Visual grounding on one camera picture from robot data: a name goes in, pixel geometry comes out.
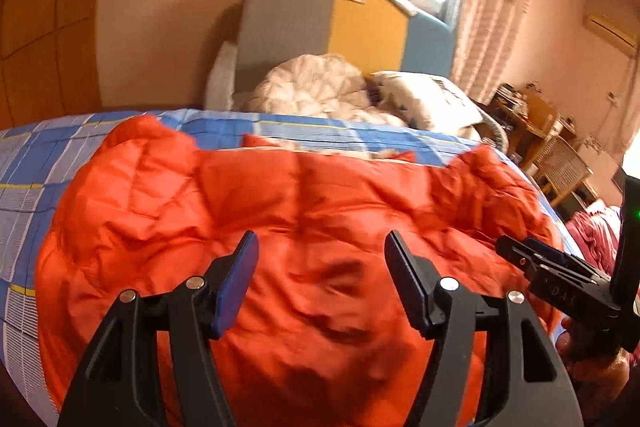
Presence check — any orange puffer down jacket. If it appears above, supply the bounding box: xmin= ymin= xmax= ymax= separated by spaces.
xmin=35 ymin=116 xmax=563 ymax=426

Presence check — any person right hand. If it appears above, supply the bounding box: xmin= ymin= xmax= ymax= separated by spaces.
xmin=555 ymin=317 xmax=630 ymax=425

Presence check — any red pink cloth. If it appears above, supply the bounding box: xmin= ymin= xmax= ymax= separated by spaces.
xmin=565 ymin=200 xmax=620 ymax=275

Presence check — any wooden rattan chair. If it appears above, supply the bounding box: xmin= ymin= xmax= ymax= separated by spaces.
xmin=533 ymin=135 xmax=592 ymax=208

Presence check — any wooden desk with clutter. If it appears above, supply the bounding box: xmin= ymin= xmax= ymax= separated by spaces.
xmin=488 ymin=83 xmax=577 ymax=169

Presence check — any white printed pillow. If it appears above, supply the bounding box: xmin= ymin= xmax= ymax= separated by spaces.
xmin=370 ymin=70 xmax=483 ymax=135

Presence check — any blue plaid bed sheet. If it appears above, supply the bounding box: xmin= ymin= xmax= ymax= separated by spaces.
xmin=0 ymin=107 xmax=584 ymax=427

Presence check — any white quilted blanket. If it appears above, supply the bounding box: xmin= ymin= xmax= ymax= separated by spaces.
xmin=243 ymin=54 xmax=406 ymax=127

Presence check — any grey yellow blue headboard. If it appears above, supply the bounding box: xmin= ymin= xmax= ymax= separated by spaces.
xmin=234 ymin=0 xmax=456 ymax=94

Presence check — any grey bed guard rail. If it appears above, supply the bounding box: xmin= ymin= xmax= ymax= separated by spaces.
xmin=476 ymin=112 xmax=509 ymax=154

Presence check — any wall air conditioner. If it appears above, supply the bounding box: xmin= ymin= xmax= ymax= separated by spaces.
xmin=584 ymin=15 xmax=639 ymax=58

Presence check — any white bed side rail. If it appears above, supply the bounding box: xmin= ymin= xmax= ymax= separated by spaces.
xmin=203 ymin=41 xmax=238 ymax=112

